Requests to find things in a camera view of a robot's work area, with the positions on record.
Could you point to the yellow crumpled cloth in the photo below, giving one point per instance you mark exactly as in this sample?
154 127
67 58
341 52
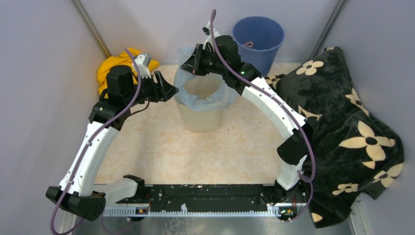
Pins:
124 60

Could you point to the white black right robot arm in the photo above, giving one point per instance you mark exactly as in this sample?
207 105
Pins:
222 58

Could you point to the black floral blanket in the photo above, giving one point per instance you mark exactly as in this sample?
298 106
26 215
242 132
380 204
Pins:
355 152

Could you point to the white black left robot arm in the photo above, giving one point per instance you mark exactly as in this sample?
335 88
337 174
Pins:
75 193

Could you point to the beige plastic trash bin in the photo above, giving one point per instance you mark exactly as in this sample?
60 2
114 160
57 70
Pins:
203 121

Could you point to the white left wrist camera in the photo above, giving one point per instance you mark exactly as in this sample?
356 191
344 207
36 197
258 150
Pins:
142 62

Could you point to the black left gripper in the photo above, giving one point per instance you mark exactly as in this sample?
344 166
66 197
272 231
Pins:
162 90

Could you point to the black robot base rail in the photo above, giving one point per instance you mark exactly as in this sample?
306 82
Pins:
138 201

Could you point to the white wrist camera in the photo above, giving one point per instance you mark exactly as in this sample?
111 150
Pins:
142 62
209 40

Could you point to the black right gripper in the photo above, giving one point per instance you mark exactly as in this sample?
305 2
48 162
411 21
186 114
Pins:
193 64

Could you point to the light blue trash bag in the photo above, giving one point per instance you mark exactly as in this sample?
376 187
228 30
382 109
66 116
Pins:
203 93

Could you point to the blue plastic trash bin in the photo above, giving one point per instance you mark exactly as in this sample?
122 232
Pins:
267 36

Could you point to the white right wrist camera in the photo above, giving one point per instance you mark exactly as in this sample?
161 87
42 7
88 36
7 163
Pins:
209 40

